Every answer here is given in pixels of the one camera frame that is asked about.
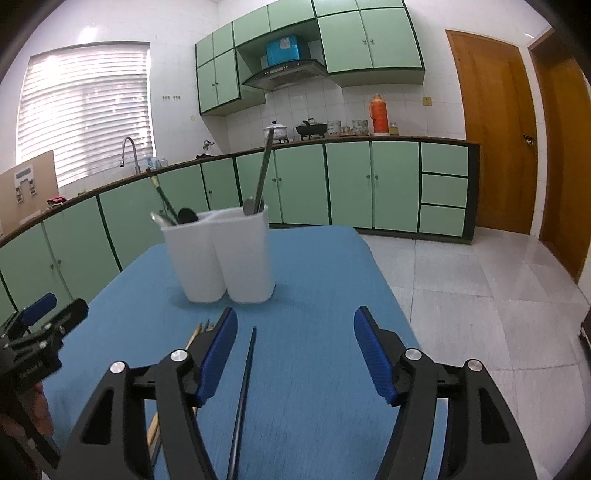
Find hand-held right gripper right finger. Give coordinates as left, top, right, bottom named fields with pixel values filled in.
left=353, top=305, right=539, bottom=480

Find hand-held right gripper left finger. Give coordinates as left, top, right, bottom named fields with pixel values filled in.
left=60, top=307, right=238, bottom=480

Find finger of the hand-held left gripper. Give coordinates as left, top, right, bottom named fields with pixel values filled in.
left=44, top=298, right=89, bottom=344
left=4, top=293, right=58, bottom=342

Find wooden chopstick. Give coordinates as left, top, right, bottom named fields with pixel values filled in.
left=147, top=322, right=204, bottom=448

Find white two-compartment utensil holder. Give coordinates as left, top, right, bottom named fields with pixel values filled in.
left=163, top=205, right=277, bottom=304

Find dark chopstick with silver tip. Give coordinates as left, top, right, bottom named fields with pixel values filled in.
left=148, top=176, right=181, bottom=221

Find thin grey metal chopstick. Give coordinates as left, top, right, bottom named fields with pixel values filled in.
left=253, top=128, right=276, bottom=215

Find person's left hand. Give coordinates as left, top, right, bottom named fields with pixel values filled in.
left=21, top=390, right=54, bottom=437

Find blue tablecloth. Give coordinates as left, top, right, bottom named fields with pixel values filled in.
left=39, top=225, right=451, bottom=480

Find cardboard box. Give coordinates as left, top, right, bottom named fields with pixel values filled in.
left=0, top=150, right=60, bottom=236

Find green lower kitchen cabinets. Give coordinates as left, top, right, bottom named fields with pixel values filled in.
left=0, top=140, right=481, bottom=324

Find green kitchen cabinets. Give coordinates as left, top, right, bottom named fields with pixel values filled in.
left=195, top=0, right=426, bottom=116
left=0, top=140, right=481, bottom=324

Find metal kitchen faucet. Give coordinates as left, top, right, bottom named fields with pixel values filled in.
left=119, top=137, right=141, bottom=175

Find white window blinds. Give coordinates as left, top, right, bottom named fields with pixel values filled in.
left=16, top=42, right=155, bottom=188

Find silver cooking pot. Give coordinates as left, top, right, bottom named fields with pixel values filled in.
left=264, top=121, right=289, bottom=144

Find black wok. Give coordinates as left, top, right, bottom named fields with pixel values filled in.
left=295, top=118, right=328, bottom=140

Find orange thermos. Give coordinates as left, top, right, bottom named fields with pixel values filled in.
left=369, top=93, right=390, bottom=136

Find plain wooden door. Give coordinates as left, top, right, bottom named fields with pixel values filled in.
left=529, top=28, right=591, bottom=282

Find range hood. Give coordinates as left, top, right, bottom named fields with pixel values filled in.
left=242, top=59, right=328, bottom=92

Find blue box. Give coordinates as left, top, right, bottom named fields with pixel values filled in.
left=265, top=34, right=301, bottom=68

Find green upper kitchen cabinets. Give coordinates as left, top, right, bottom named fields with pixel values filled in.
left=195, top=0, right=426, bottom=116

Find wooden door with handle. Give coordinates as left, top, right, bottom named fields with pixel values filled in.
left=444, top=28, right=539, bottom=236

